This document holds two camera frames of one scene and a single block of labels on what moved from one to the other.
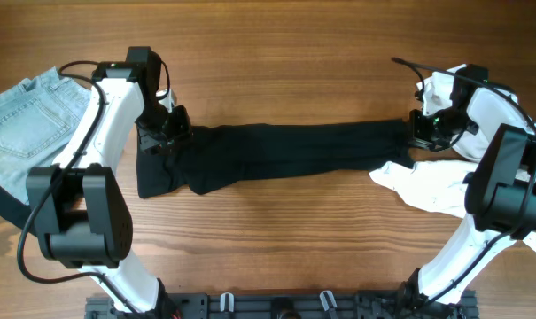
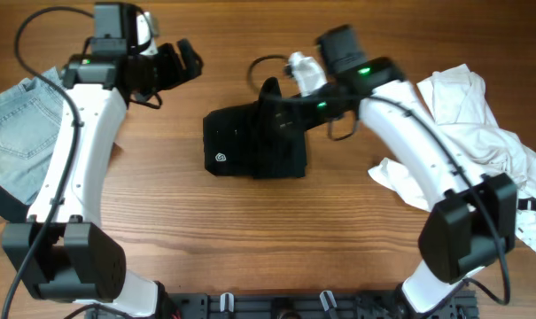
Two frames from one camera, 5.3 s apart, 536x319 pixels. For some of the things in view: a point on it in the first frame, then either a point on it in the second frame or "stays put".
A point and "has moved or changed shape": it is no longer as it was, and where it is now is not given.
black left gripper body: (159, 128) -> (161, 73)
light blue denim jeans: (28, 125) stays put
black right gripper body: (421, 131) -> (276, 113)
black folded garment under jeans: (0, 200) stays put
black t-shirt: (227, 154) has moved or changed shape
